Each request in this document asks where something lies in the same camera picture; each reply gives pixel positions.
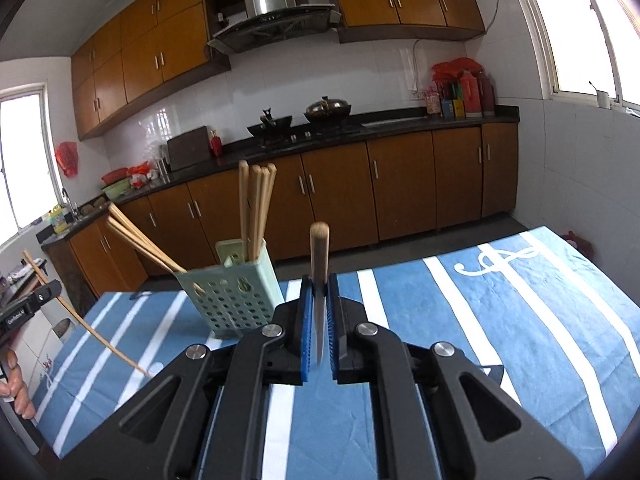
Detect large bright window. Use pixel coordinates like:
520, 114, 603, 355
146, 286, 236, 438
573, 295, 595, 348
505, 0, 640, 113

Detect black kitchen countertop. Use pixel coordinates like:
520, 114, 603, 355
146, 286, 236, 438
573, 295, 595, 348
41, 105, 519, 253

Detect black wok with handle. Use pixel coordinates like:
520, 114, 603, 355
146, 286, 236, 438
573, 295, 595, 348
246, 106, 293, 137

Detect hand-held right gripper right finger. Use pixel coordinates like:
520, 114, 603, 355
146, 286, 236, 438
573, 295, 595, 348
325, 271, 584, 480

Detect dark brown chopping board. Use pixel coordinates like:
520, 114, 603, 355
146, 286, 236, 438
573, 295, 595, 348
166, 126, 212, 172

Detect large red bottle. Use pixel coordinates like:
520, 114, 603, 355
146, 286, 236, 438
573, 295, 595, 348
459, 70, 479, 119

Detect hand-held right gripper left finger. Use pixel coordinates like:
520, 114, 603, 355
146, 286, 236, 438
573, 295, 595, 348
55, 274, 314, 480

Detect blue white striped tablecloth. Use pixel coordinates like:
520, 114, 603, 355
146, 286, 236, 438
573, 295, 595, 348
32, 226, 640, 480

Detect person's left hand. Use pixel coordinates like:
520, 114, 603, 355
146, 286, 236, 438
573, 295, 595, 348
0, 349, 37, 421

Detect small side window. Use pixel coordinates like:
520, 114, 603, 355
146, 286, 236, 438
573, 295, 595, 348
0, 85, 59, 242

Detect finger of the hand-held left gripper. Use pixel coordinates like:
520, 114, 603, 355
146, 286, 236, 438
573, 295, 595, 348
0, 280, 63, 334

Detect steel range hood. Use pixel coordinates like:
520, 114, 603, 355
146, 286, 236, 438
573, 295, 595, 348
206, 0, 342, 55

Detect brown lower kitchen cabinets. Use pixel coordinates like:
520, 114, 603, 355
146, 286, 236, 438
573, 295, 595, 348
42, 122, 519, 302

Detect black wok with lid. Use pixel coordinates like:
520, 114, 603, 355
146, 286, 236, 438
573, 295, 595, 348
304, 95, 352, 124

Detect dark brown bottle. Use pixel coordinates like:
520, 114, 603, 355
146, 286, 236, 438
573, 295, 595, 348
477, 71, 496, 114

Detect red plastic bag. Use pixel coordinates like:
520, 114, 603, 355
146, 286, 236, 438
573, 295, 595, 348
55, 141, 81, 179

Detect green perforated utensil holder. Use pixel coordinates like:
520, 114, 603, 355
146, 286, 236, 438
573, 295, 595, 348
175, 239, 283, 341

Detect metal faucet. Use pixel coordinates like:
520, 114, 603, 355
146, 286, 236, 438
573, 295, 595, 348
60, 187, 80, 222

